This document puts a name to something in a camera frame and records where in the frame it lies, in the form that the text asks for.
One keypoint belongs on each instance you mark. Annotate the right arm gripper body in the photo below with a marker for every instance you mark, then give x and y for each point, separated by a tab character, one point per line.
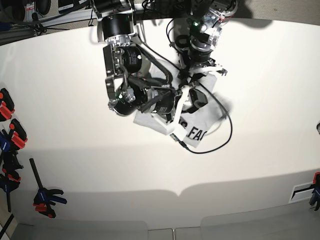
162	102

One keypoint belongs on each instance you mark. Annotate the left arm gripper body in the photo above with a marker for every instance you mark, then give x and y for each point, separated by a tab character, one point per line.
195	54

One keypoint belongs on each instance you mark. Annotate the grey T-shirt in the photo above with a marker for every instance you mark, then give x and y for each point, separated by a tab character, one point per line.
197	120

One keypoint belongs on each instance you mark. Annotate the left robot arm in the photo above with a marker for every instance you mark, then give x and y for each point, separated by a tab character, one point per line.
205	21

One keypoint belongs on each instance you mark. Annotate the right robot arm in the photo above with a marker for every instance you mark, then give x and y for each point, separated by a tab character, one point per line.
136	80

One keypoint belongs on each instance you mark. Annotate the blue orange bar clamp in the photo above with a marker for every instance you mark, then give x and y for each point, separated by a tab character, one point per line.
45	198

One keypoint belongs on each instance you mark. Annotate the orange black clamp lower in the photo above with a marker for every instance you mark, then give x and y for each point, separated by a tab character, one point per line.
17	135

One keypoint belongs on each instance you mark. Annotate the orange black clamp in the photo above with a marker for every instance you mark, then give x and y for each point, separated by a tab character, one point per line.
17	135
7	106

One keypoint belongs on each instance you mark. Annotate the orange black clamp upper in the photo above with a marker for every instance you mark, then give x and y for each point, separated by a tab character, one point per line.
7	106

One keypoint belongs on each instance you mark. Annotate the blue clamp right edge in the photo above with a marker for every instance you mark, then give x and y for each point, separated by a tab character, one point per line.
315	198

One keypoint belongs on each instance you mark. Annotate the blue black clamp left edge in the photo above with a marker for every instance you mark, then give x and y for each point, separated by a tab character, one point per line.
9	164

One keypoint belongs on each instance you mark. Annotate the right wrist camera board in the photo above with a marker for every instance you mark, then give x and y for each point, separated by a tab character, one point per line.
179	133

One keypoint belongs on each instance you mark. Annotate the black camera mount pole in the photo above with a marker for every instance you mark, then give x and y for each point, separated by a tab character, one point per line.
197	8

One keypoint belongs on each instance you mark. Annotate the aluminium rail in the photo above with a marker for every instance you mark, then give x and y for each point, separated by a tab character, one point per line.
26	30

